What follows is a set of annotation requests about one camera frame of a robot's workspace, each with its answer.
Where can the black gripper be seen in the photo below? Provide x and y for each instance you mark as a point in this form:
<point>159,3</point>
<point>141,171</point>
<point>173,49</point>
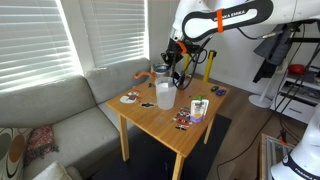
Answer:
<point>174,52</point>

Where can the metallic cup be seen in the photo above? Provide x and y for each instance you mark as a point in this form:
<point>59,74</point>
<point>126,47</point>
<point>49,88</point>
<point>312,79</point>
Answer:
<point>161,70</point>

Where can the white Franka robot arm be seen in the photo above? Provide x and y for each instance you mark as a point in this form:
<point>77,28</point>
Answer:
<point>194,21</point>

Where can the clear frosted plastic cup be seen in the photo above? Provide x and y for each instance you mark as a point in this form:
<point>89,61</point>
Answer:
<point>165,92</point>

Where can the orange octopus plush toy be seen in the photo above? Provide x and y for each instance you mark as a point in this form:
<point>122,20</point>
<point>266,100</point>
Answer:
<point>138,75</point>

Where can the yellow black stand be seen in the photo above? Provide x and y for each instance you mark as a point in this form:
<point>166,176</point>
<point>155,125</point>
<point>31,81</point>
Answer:
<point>210,60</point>

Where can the wooden side table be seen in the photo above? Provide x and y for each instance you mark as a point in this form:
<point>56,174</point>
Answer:
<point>158,123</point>

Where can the dark green toy car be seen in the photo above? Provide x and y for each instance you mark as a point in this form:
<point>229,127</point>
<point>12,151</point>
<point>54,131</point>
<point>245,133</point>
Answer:
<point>214,88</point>

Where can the purple white snack pouch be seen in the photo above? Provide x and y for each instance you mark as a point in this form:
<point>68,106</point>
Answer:
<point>199,107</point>

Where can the blue toy car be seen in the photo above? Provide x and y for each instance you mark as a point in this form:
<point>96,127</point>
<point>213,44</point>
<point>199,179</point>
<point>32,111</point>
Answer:
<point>221,92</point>

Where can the dark hanging jacket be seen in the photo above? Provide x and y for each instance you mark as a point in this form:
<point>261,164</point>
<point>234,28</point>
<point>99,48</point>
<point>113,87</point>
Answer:
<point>274,51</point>

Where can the dark blue floor rug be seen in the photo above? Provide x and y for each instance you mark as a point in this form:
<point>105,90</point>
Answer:
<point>150,160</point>

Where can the grey sofa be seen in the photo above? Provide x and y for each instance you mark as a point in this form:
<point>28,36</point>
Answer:
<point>85,129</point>

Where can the white shelf unit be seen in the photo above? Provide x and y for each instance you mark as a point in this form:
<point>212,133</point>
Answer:
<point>299,93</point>

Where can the red paisley cushion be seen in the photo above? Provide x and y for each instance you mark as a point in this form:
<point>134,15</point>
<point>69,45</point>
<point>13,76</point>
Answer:
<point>40,143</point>

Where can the white patterned pillow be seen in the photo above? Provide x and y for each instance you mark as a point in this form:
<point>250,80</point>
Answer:
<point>13,142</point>

